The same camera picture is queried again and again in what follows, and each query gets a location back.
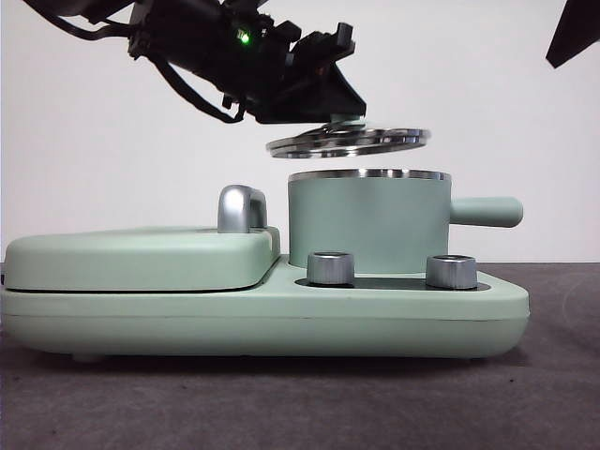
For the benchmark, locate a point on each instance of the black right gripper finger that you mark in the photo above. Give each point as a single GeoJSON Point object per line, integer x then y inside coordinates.
{"type": "Point", "coordinates": [579, 28]}

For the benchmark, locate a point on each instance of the green breakfast machine base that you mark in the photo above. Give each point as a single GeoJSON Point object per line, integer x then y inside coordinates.
{"type": "Point", "coordinates": [398, 323]}

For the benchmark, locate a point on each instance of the green hinged griddle cover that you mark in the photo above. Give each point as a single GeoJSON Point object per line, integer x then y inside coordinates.
{"type": "Point", "coordinates": [131, 258]}

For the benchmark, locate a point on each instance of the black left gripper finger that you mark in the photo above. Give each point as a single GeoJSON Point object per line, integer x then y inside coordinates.
{"type": "Point", "coordinates": [323, 100]}

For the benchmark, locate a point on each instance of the glass lid with green knob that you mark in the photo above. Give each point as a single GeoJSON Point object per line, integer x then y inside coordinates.
{"type": "Point", "coordinates": [347, 143]}

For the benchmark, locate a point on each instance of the silver control knob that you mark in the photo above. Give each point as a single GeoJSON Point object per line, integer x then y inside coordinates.
{"type": "Point", "coordinates": [451, 273]}
{"type": "Point", "coordinates": [330, 269]}

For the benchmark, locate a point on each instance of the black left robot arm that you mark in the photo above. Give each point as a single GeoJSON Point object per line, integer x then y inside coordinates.
{"type": "Point", "coordinates": [197, 42]}

